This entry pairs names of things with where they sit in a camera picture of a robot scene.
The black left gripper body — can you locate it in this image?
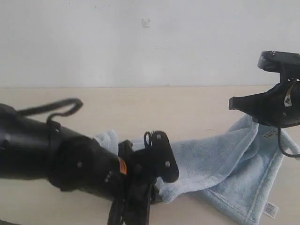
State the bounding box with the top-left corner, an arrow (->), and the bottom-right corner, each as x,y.
110,140 -> 162,225

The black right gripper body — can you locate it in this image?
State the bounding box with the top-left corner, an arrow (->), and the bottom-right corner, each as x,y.
265,80 -> 300,128

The light blue fleece towel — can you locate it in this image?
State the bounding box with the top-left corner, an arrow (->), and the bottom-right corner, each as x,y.
94,114 -> 300,225

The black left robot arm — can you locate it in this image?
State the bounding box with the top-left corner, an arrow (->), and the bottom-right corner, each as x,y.
0,98 -> 171,225

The white printed clothing label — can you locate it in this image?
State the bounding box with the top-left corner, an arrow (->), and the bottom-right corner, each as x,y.
263,202 -> 279,218

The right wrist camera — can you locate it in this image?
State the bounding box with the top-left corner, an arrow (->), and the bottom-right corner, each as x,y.
257,51 -> 300,73

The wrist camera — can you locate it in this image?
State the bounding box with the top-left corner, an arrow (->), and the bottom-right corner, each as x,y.
133,131 -> 180,183
257,51 -> 300,73

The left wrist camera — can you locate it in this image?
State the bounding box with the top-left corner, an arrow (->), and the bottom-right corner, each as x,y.
133,131 -> 180,183

